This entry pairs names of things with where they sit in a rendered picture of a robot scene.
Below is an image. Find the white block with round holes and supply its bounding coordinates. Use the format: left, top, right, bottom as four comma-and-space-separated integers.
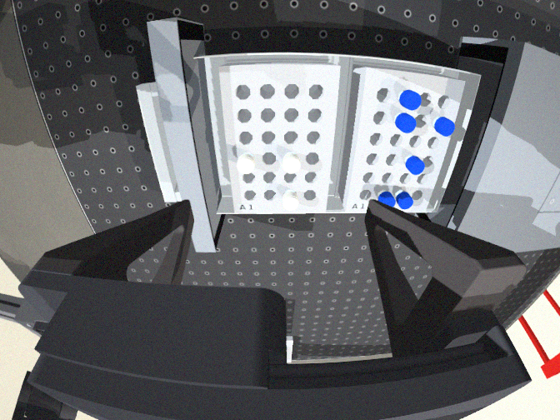
338, 63, 466, 213
219, 62, 340, 213

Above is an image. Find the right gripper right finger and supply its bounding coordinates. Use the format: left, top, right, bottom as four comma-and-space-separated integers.
365, 199, 527, 357

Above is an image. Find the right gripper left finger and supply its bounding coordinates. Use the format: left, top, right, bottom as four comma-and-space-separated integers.
32, 199, 194, 285

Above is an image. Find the white square plate with slots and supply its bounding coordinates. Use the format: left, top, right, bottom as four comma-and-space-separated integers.
287, 336, 293, 363

